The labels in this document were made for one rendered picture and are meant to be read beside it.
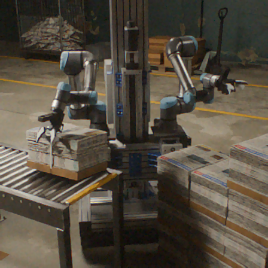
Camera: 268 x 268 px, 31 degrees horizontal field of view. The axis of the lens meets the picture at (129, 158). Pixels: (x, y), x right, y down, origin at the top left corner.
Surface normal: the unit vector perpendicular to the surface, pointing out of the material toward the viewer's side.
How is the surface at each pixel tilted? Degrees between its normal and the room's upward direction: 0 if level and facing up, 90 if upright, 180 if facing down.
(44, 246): 0
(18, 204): 90
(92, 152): 90
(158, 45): 90
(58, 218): 90
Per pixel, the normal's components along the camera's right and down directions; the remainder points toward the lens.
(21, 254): -0.02, -0.93
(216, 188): -0.81, 0.23
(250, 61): -0.54, 0.33
